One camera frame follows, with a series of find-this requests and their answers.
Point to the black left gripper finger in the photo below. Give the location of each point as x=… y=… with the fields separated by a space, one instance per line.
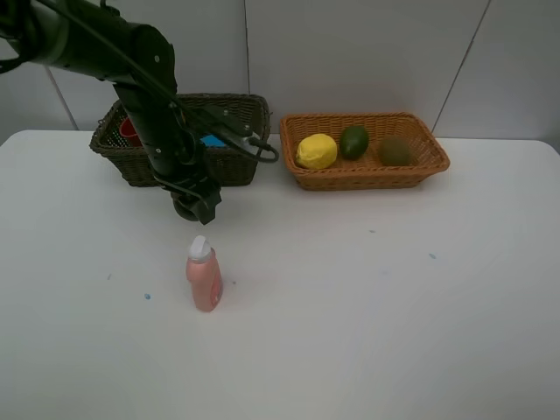
x=205 y=207

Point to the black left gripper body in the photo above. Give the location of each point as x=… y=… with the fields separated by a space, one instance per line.
x=175 y=154

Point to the dark purple mangosteen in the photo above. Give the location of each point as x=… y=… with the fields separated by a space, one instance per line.
x=183 y=211

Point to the blue whiteboard eraser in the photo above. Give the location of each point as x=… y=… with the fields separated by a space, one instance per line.
x=211 y=141

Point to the red plastic cup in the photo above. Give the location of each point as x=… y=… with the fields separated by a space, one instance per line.
x=128 y=132

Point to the pink bottle white cap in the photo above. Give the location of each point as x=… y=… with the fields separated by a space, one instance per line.
x=204 y=275

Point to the yellow lemon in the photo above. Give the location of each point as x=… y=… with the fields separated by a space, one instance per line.
x=317 y=152

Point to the green lime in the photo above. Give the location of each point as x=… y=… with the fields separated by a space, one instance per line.
x=353 y=143

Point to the brown kiwi fruit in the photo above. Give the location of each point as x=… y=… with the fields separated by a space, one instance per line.
x=394 y=151

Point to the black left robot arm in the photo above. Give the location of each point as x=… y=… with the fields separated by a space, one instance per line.
x=94 y=40

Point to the dark brown wicker basket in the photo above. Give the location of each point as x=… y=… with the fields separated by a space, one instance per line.
x=228 y=166

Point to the orange wicker basket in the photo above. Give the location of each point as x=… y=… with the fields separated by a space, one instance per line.
x=367 y=172

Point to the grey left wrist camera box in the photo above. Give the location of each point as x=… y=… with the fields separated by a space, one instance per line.
x=222 y=124

